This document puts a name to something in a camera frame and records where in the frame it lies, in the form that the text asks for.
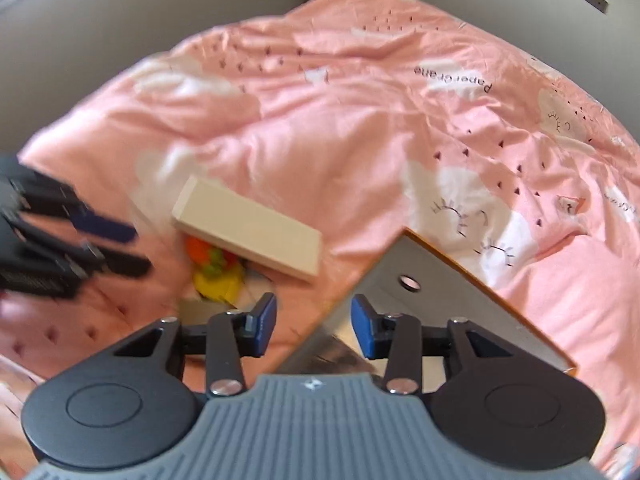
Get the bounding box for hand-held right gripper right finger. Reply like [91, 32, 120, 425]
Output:
[350, 294, 517, 395]

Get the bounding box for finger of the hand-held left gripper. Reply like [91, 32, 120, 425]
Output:
[65, 202, 139, 244]
[75, 241, 154, 279]

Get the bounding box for orange toy vegetable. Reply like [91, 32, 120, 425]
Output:
[186, 236, 225, 265]

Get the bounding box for flat white box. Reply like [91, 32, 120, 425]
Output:
[171, 175, 324, 282]

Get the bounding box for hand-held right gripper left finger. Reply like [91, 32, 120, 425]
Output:
[112, 292, 279, 399]

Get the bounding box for pink printed blanket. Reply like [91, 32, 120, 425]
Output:
[0, 0, 640, 480]

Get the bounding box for orange cardboard box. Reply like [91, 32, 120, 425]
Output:
[280, 226, 577, 378]

